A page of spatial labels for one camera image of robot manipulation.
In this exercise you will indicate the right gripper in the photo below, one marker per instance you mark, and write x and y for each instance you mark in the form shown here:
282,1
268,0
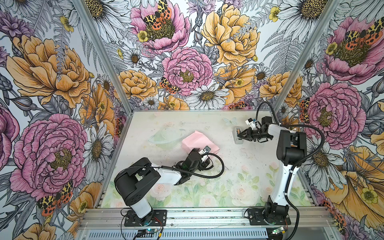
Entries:
248,134

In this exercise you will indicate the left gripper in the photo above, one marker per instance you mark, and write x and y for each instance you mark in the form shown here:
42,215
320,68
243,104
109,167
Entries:
204,165

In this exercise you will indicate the purple wrapping paper sheet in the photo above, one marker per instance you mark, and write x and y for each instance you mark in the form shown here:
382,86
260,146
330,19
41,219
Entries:
198,140

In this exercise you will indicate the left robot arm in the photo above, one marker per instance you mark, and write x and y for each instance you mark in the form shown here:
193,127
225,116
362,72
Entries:
134,182

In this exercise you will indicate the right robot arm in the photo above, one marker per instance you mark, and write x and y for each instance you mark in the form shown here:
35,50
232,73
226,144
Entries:
290,149

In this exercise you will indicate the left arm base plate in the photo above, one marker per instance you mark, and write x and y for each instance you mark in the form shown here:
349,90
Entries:
156,218

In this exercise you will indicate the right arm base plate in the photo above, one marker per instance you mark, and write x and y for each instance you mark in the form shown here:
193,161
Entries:
257,217

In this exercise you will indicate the aluminium front rail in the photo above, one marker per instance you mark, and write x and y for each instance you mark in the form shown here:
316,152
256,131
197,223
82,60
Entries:
208,224

